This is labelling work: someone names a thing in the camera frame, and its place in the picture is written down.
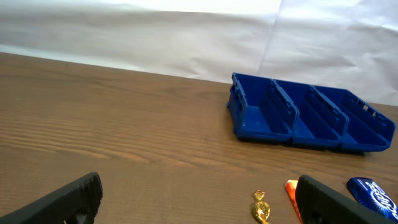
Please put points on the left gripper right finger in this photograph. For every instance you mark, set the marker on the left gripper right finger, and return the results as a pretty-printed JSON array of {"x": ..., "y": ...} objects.
[{"x": 323, "y": 202}]

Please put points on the blue candy pack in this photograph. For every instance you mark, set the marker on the blue candy pack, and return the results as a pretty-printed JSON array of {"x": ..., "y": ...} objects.
[{"x": 370, "y": 193}]

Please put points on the gold wrapped candy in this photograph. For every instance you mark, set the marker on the gold wrapped candy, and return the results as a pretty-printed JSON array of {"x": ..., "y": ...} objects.
[{"x": 261, "y": 210}]

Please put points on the blue tray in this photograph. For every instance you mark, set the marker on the blue tray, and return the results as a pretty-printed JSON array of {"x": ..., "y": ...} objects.
[{"x": 258, "y": 121}]

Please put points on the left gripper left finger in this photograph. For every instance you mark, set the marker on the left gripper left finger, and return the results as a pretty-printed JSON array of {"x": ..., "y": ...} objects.
[{"x": 68, "y": 199}]

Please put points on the orange candy box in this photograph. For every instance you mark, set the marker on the orange candy box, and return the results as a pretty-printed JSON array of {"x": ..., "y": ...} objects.
[{"x": 291, "y": 189}]

